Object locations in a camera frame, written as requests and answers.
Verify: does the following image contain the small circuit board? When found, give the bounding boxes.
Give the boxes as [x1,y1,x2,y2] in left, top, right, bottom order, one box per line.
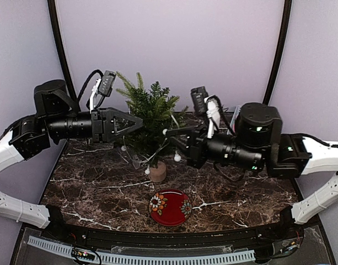
[71,248,89,258]

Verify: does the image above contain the light blue plastic basket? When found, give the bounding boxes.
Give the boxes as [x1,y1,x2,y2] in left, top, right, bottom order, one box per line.
[230,105,242,131]

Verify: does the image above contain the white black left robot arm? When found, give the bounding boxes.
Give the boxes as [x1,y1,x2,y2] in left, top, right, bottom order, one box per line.
[0,75,143,172]

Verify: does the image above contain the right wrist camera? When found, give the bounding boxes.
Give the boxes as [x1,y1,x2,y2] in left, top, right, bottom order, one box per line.
[190,86,234,139]

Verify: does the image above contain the red floral plate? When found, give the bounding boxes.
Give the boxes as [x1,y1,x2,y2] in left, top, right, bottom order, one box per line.
[148,189,193,227]

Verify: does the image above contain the black front rail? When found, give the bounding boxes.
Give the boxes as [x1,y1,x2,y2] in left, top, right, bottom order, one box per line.
[64,224,296,247]

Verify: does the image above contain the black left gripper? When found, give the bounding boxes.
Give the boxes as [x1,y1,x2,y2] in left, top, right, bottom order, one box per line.
[46,106,143,143]

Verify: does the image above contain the white ball string lights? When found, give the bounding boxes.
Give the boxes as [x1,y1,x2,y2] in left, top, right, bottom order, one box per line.
[120,114,182,175]

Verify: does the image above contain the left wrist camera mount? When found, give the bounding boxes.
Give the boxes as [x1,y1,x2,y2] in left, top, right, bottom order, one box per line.
[77,69,116,111]

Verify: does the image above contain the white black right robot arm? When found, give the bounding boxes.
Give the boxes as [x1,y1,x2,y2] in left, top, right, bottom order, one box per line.
[163,103,338,240]

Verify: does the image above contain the small green christmas tree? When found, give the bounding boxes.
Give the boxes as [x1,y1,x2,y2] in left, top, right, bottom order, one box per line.
[116,72,189,183]

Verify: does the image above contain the white slotted cable duct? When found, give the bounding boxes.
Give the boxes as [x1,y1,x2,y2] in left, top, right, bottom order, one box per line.
[27,236,255,264]

